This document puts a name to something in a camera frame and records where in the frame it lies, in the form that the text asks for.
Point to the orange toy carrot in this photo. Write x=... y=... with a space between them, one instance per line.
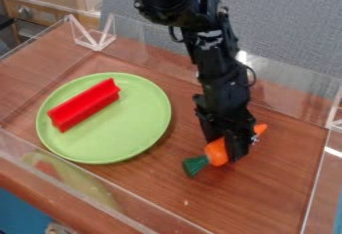
x=215 y=154

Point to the red toy block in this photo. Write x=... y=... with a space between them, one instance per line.
x=83 y=105

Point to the wooden cabinet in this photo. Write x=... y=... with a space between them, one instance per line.
x=35 y=15

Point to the green plate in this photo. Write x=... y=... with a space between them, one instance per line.
x=119 y=132

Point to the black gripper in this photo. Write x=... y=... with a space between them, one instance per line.
x=222 y=108

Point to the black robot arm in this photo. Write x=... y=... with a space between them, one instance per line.
x=207 y=35

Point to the clear acrylic enclosure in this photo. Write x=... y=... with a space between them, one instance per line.
x=278 y=191

